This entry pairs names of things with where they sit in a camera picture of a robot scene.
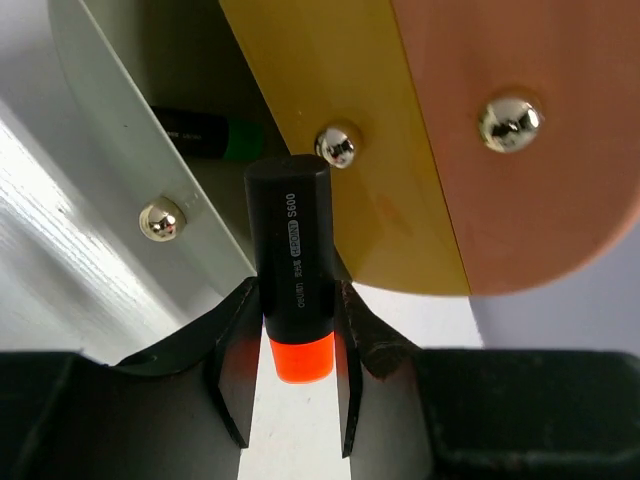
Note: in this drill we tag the pale green bottom drawer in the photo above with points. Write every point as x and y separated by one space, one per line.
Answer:
121 61

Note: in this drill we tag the orange top drawer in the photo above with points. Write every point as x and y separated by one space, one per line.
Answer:
532 112

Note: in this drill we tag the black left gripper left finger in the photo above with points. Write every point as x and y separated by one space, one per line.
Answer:
179 409

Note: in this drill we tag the orange cap black highlighter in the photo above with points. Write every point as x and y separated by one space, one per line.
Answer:
290 214

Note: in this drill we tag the green cap black highlighter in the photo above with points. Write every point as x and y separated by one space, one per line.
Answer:
209 136

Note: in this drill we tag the yellow drawer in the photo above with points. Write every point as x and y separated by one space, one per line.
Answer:
341 64

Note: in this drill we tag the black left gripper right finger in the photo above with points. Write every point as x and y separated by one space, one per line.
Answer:
407 412

